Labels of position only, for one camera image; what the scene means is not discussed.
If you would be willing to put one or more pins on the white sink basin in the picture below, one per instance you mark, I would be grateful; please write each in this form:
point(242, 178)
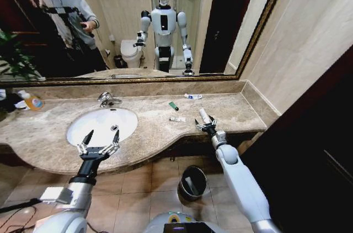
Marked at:
point(102, 125)

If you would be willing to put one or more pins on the small black bin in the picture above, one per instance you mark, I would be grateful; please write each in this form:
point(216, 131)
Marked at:
point(119, 61)

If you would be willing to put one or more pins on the white wrapper trash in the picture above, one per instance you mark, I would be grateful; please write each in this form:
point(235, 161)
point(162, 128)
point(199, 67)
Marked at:
point(191, 184)

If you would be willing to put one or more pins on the black pouch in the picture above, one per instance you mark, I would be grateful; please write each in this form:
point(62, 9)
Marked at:
point(8, 101)

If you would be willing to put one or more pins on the framed wall mirror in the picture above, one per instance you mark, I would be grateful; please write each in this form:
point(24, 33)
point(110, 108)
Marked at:
point(124, 9)

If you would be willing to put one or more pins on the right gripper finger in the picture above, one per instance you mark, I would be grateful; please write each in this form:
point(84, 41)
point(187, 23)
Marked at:
point(213, 120)
point(200, 125)

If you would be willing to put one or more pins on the green tube with black cap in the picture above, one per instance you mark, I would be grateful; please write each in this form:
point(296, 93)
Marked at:
point(173, 105)

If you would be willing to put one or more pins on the person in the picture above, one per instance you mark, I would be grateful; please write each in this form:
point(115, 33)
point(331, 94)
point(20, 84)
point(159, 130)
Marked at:
point(69, 4)

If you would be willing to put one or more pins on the small white flat tube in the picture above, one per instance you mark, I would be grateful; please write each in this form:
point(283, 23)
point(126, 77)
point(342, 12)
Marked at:
point(177, 119)

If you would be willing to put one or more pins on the dark metal trash bin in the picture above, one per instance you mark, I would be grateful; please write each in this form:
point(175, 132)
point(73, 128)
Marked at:
point(193, 184)

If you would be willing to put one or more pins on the white robot front shell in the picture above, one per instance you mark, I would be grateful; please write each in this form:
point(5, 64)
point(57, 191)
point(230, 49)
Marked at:
point(187, 223)

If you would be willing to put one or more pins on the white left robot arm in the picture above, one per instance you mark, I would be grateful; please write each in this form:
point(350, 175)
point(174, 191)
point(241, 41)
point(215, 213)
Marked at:
point(73, 208)

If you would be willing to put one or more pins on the white blue toothpaste tube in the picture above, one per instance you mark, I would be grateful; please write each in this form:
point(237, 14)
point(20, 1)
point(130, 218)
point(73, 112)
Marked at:
point(193, 96)

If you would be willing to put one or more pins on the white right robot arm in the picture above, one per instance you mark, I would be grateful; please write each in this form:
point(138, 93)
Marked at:
point(242, 183)

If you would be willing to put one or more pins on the dark wooden door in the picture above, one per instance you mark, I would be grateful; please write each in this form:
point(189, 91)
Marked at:
point(309, 147)

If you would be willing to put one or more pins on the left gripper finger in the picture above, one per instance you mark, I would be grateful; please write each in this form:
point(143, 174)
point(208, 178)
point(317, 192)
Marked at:
point(114, 144)
point(84, 144)

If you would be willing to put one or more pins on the green plant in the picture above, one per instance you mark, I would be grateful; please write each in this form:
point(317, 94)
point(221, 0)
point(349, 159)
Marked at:
point(13, 56)

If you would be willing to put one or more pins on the orange soap bottle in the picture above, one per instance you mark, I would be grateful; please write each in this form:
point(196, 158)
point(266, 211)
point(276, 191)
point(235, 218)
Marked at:
point(33, 102)

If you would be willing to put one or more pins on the chrome faucet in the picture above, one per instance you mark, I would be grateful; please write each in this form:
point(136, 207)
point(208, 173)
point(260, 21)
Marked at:
point(106, 99)

